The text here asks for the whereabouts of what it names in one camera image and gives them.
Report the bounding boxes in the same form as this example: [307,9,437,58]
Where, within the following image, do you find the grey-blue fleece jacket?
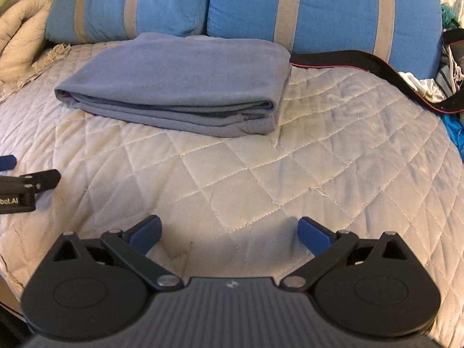
[54,33,291,137]

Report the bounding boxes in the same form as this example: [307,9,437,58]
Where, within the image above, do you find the beige folded comforter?
[1,0,52,83]

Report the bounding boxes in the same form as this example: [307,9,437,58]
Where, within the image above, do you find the left blue striped pillow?
[45,0,209,45]

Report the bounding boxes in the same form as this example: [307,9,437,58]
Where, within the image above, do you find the blue striped pillow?
[207,0,442,79]
[45,0,209,45]

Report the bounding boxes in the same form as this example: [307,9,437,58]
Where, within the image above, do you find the right blue striped pillow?
[207,0,442,79]

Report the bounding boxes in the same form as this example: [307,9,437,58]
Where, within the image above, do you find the blue coiled cable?
[439,113,464,160]

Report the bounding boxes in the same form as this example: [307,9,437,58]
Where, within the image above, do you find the black strap with red edge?
[289,28,464,114]

